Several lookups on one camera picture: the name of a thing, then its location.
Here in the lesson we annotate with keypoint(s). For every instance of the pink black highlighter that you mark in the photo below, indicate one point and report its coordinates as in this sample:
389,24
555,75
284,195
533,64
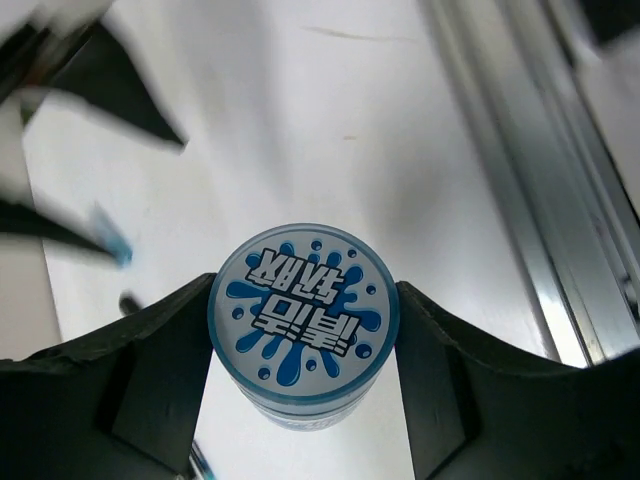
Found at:
128,304

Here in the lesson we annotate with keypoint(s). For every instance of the aluminium table rail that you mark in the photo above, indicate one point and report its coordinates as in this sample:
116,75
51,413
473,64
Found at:
514,69

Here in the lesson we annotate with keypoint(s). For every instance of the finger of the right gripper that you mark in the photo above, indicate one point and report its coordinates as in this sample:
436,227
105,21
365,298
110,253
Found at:
18,219
92,65

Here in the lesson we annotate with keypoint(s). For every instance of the blue gel pen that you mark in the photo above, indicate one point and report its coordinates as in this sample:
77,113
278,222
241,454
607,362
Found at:
108,233

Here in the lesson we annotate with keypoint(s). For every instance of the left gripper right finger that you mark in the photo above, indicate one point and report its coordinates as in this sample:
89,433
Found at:
477,407

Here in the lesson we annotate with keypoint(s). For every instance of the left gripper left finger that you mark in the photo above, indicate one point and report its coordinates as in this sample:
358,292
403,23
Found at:
121,402

